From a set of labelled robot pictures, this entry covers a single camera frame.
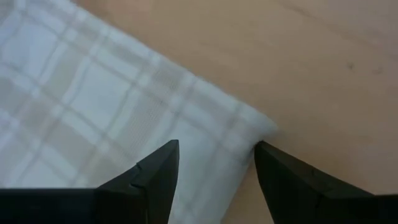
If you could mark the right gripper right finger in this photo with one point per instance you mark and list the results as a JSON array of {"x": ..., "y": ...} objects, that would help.
[{"x": 311, "y": 202}]

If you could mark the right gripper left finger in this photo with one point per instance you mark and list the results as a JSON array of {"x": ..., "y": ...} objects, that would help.
[{"x": 109, "y": 205}]

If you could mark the white plaid towel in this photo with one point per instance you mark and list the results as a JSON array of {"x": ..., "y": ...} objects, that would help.
[{"x": 93, "y": 93}]

